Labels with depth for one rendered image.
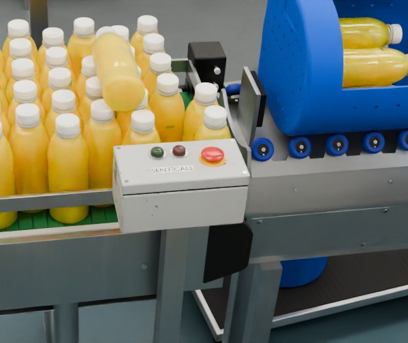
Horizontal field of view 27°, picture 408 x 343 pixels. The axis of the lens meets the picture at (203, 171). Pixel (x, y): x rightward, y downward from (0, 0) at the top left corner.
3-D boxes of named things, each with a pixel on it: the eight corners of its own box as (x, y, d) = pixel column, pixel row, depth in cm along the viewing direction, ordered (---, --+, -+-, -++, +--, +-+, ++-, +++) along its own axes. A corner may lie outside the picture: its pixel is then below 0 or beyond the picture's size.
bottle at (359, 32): (310, 47, 161) (401, 43, 165) (305, 12, 163) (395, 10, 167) (299, 60, 168) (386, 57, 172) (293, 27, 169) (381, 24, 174)
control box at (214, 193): (243, 223, 138) (250, 173, 132) (120, 234, 134) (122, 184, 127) (229, 184, 146) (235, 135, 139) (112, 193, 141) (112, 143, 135)
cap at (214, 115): (227, 115, 147) (229, 107, 146) (223, 128, 144) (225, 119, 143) (206, 111, 148) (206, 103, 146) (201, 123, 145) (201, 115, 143)
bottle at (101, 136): (128, 200, 156) (131, 116, 144) (95, 214, 152) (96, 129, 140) (107, 180, 160) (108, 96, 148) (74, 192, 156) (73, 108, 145)
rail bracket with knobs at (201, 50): (224, 103, 183) (229, 61, 177) (191, 104, 182) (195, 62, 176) (214, 77, 191) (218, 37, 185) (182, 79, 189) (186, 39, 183)
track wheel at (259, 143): (274, 137, 160) (271, 137, 162) (250, 138, 159) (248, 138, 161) (276, 160, 160) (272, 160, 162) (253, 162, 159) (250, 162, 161)
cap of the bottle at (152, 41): (144, 51, 162) (145, 43, 160) (142, 41, 165) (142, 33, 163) (165, 51, 162) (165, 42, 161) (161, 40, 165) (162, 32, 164)
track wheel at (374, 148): (386, 130, 165) (382, 131, 167) (364, 129, 164) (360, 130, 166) (385, 154, 165) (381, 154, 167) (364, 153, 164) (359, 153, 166)
